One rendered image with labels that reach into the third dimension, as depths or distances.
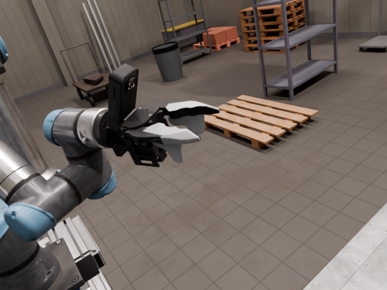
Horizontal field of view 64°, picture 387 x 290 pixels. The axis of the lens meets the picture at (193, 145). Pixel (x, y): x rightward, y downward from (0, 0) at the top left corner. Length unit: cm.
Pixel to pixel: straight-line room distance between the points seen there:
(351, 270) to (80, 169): 81
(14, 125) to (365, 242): 106
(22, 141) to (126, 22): 919
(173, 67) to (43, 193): 587
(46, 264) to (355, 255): 89
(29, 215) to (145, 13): 978
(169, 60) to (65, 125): 576
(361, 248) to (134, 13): 946
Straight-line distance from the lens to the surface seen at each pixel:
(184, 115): 50
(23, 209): 60
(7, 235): 86
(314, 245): 223
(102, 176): 67
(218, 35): 835
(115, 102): 49
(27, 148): 87
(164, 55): 631
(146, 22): 1022
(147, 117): 49
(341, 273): 107
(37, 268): 93
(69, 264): 97
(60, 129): 63
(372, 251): 114
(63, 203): 62
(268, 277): 208
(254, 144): 327
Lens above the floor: 163
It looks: 27 degrees down
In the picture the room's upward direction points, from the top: 15 degrees counter-clockwise
